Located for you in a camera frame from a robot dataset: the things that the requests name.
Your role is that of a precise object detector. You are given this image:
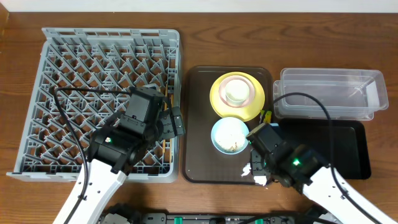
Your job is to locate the white cup in bowl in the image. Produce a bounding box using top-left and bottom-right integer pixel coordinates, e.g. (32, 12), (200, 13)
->
(225, 80), (249, 106)

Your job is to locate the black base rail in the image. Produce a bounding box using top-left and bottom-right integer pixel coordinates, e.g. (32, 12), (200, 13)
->
(97, 203), (340, 224)

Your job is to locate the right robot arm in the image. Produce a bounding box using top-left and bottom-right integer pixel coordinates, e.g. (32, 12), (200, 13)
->
(246, 123), (395, 223)

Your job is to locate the yellow green snack wrapper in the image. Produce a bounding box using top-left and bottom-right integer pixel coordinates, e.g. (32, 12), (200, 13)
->
(259, 110), (272, 124)

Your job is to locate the grey dishwasher rack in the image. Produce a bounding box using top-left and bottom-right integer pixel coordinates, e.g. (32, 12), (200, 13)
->
(9, 27), (182, 182)

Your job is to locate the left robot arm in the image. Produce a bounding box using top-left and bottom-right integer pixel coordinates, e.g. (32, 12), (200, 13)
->
(54, 86), (185, 223)

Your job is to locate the white tissue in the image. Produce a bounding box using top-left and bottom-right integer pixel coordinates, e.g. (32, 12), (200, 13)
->
(241, 163), (267, 186)

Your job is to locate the yellow plate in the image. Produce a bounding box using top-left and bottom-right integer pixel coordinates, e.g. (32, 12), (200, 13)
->
(210, 72), (266, 121)

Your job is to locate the clear plastic bin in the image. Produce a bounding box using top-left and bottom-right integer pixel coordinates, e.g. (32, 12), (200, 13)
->
(273, 68), (389, 121)

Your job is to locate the pink bowl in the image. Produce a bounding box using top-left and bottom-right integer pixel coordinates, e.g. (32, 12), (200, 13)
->
(218, 75), (255, 108)

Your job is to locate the food scraps rice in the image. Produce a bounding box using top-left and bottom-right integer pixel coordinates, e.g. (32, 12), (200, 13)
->
(214, 123), (246, 154)

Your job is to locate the light blue bowl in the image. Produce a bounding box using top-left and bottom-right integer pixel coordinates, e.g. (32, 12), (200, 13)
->
(211, 117), (249, 155)

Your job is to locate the black tray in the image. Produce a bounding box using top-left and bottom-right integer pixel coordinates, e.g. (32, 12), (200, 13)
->
(276, 119), (371, 180)

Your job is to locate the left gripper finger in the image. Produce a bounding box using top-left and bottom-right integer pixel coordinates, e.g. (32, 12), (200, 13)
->
(172, 106), (185, 136)
(157, 110), (174, 140)

